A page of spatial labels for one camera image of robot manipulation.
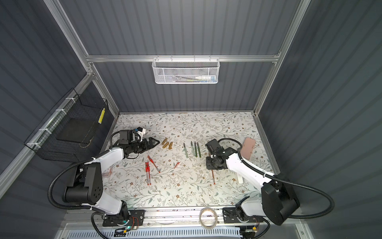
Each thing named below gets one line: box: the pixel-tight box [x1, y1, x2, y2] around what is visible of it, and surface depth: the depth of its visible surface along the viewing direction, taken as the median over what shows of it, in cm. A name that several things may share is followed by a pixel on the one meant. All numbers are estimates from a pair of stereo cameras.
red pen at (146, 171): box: [144, 161, 150, 186], surface depth 91 cm
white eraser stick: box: [238, 174, 244, 184], surface depth 84 cm
